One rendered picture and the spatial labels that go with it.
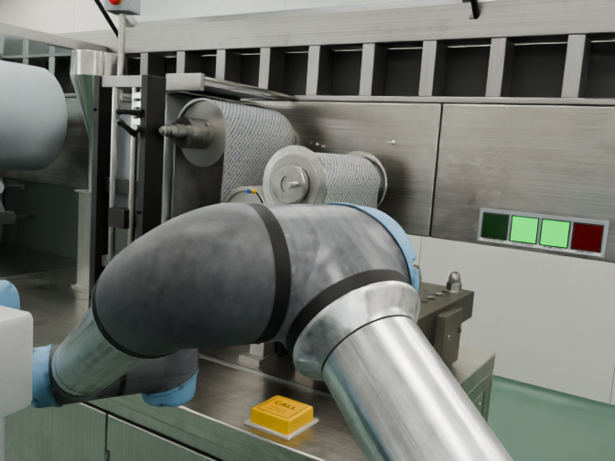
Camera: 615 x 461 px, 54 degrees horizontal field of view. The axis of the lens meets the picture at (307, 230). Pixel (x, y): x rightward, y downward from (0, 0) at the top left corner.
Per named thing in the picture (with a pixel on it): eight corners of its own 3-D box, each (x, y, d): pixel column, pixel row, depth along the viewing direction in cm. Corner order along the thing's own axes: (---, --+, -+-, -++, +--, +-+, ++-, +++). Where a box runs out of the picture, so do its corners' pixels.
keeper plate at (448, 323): (430, 369, 117) (436, 315, 116) (448, 357, 126) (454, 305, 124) (443, 373, 116) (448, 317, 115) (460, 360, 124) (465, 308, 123)
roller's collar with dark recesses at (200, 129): (170, 147, 126) (171, 116, 125) (190, 148, 131) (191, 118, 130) (193, 148, 123) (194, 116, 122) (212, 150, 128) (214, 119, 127)
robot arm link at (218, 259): (135, 340, 37) (26, 431, 76) (288, 323, 43) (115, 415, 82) (114, 172, 41) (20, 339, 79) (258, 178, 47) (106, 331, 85)
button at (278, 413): (249, 423, 91) (250, 407, 91) (276, 408, 97) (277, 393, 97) (287, 437, 88) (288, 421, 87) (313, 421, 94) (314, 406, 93)
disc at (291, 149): (260, 218, 121) (264, 143, 119) (262, 218, 121) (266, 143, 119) (323, 227, 113) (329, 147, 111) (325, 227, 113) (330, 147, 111)
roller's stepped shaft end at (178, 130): (154, 138, 120) (155, 122, 120) (176, 139, 125) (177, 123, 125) (166, 138, 118) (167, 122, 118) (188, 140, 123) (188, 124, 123)
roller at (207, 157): (177, 165, 134) (179, 100, 132) (247, 166, 154) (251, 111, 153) (225, 169, 126) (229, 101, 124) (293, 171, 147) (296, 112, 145)
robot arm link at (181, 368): (108, 396, 84) (111, 320, 83) (185, 384, 90) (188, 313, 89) (124, 419, 78) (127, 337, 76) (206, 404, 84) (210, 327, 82)
